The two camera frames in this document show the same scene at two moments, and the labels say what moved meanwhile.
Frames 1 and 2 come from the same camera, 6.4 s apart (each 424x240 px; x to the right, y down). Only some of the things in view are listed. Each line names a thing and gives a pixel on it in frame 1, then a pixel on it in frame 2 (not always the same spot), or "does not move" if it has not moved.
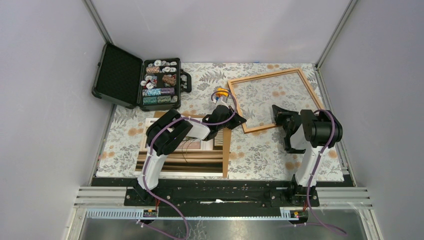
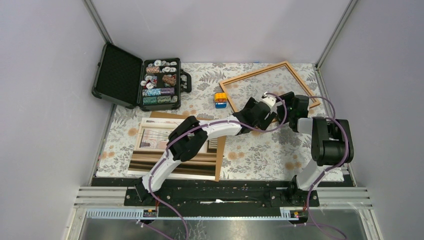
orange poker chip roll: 170,79 does not move
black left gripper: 236,121 -> 262,124
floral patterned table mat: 277,110 does not move
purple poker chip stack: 165,91 does not move
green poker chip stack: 150,100 does not move
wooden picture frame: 271,74 -> 266,69
